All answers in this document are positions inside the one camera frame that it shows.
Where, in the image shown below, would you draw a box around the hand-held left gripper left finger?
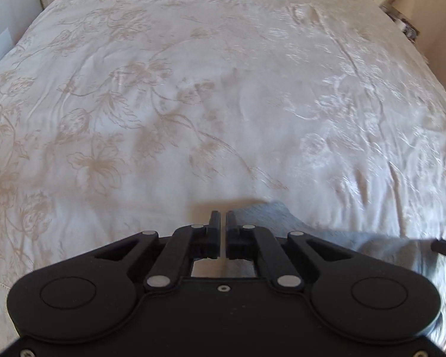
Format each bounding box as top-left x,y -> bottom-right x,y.
93,210 -> 223,293

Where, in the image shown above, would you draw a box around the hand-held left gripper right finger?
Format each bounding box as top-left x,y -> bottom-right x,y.
225,210 -> 354,293

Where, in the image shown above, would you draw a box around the grey speckled pants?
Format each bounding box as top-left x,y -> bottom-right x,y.
228,201 -> 446,300

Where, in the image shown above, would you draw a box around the white embroidered bedspread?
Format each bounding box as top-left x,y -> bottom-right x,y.
0,0 -> 446,357

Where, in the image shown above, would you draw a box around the dark cluttered nightstand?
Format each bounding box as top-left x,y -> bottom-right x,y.
380,4 -> 421,42

